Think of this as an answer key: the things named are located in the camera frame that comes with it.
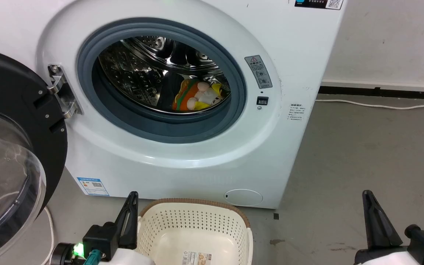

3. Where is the basket product label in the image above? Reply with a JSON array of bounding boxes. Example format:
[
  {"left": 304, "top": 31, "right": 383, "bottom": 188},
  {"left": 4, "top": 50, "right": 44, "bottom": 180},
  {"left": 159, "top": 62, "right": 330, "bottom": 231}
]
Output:
[{"left": 182, "top": 251, "right": 212, "bottom": 265}]

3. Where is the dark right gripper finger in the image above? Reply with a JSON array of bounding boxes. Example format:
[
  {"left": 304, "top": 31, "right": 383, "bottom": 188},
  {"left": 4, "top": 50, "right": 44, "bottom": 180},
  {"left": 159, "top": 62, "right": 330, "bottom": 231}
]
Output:
[{"left": 362, "top": 190, "right": 404, "bottom": 251}]

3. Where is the white front-load washing machine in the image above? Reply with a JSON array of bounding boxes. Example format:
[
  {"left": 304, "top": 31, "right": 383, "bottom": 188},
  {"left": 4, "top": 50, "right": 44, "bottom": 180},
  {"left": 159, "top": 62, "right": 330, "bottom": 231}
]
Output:
[{"left": 0, "top": 0, "right": 349, "bottom": 209}]

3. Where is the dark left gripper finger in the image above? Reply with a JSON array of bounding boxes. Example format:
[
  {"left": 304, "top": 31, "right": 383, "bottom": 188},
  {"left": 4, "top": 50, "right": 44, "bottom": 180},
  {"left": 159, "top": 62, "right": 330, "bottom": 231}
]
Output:
[
  {"left": 125, "top": 191, "right": 139, "bottom": 251},
  {"left": 114, "top": 201, "right": 130, "bottom": 251}
]

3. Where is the black wall baseboard strip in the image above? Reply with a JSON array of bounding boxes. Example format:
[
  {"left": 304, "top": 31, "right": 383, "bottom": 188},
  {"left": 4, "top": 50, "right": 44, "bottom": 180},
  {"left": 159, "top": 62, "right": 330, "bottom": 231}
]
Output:
[{"left": 318, "top": 86, "right": 424, "bottom": 100}]

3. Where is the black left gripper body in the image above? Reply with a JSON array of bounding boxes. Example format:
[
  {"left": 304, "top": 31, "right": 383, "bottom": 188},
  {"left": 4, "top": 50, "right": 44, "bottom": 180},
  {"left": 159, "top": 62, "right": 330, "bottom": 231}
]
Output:
[{"left": 73, "top": 222, "right": 120, "bottom": 262}]

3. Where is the small printed text sticker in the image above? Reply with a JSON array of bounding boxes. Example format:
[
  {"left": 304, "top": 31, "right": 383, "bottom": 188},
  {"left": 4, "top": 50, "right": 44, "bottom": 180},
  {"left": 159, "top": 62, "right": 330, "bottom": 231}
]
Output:
[{"left": 288, "top": 103, "right": 304, "bottom": 122}]

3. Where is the round white filter cover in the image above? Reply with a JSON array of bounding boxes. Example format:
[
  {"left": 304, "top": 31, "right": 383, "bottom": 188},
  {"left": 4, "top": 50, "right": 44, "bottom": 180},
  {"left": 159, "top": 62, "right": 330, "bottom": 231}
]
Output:
[{"left": 224, "top": 189, "right": 264, "bottom": 206}]

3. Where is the chrome door hinge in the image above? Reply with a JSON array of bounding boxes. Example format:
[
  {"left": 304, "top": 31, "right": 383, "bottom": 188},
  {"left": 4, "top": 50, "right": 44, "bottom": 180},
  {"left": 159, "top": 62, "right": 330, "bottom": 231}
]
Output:
[{"left": 47, "top": 64, "right": 83, "bottom": 119}]

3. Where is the stainless steel washer drum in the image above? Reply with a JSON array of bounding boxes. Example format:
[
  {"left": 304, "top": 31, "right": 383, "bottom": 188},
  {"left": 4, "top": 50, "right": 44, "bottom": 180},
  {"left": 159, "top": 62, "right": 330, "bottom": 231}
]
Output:
[{"left": 98, "top": 36, "right": 232, "bottom": 115}]

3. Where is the cream perforated laundry basket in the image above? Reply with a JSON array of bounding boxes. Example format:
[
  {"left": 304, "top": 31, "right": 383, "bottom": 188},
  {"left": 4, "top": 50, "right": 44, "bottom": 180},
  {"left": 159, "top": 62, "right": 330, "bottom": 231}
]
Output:
[{"left": 135, "top": 198, "right": 254, "bottom": 265}]

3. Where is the grey rubber door gasket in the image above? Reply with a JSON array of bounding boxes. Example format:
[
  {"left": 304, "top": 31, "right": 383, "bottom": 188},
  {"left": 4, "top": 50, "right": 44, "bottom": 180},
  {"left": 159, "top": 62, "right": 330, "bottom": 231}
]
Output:
[{"left": 77, "top": 18, "right": 247, "bottom": 144}]

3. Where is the orange yellow plush toy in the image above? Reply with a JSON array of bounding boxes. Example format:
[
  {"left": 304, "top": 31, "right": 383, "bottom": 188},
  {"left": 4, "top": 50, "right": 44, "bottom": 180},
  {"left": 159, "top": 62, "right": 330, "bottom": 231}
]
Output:
[{"left": 172, "top": 78, "right": 224, "bottom": 112}]

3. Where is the long white floor cable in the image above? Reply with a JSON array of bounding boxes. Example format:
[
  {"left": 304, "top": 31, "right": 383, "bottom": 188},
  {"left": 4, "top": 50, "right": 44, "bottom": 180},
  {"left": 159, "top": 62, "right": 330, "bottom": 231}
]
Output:
[{"left": 315, "top": 99, "right": 424, "bottom": 110}]

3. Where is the black washer door, glass bowl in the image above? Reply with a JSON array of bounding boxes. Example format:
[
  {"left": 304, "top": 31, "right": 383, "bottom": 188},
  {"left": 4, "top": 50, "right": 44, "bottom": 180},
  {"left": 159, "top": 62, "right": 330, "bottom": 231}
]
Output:
[{"left": 0, "top": 47, "right": 68, "bottom": 265}]

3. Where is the white cable under door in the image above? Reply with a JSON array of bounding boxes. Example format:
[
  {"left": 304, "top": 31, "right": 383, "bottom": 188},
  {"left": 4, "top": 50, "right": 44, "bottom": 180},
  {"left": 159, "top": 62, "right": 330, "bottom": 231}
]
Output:
[{"left": 43, "top": 206, "right": 55, "bottom": 265}]

